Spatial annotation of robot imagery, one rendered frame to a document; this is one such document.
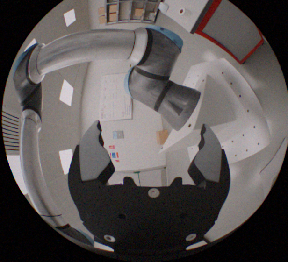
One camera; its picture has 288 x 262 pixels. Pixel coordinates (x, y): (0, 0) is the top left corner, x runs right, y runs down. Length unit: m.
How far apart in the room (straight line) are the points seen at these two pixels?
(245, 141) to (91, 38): 0.44
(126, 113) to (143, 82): 2.82
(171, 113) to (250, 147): 0.27
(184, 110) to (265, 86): 0.96
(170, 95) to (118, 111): 2.89
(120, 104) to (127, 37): 3.00
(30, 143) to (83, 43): 0.23
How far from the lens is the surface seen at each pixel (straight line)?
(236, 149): 0.34
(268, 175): 1.20
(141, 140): 3.03
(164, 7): 0.93
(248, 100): 0.31
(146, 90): 0.28
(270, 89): 1.07
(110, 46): 0.21
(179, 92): 0.27
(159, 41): 0.23
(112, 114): 3.11
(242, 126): 0.32
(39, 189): 0.22
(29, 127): 0.27
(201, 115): 0.20
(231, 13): 0.70
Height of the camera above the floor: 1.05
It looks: 10 degrees down
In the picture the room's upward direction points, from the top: 95 degrees counter-clockwise
